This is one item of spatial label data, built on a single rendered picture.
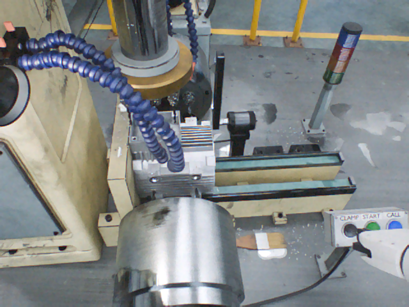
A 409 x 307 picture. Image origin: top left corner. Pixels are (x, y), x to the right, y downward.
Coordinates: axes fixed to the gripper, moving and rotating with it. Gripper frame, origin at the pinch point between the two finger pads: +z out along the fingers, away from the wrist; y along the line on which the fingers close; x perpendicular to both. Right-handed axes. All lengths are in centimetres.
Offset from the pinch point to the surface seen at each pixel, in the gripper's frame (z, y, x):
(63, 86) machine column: 11, 60, -34
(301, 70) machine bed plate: 86, -23, -55
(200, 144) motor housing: 18.7, 30.4, -20.6
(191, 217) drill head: -0.6, 34.0, -6.3
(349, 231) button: 5.8, 0.4, 0.1
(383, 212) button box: 6.7, -7.8, -3.4
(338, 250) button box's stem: 20.1, -3.8, 8.4
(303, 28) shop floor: 260, -96, -141
